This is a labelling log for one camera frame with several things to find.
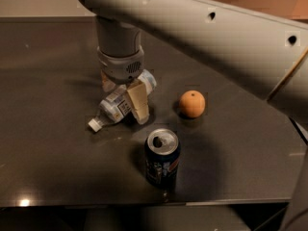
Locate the orange fruit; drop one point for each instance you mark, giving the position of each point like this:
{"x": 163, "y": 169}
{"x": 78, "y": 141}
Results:
{"x": 192, "y": 104}

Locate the clear blue-label plastic bottle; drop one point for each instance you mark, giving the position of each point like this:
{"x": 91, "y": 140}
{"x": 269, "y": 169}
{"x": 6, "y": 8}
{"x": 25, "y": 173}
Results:
{"x": 116, "y": 105}

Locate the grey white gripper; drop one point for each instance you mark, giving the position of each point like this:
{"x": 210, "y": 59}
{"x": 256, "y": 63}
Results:
{"x": 119, "y": 67}

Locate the blue soda can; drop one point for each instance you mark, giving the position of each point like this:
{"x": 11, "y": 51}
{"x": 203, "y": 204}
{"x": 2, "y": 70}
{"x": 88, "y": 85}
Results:
{"x": 162, "y": 153}

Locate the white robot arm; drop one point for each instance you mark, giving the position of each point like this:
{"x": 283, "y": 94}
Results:
{"x": 264, "y": 54}

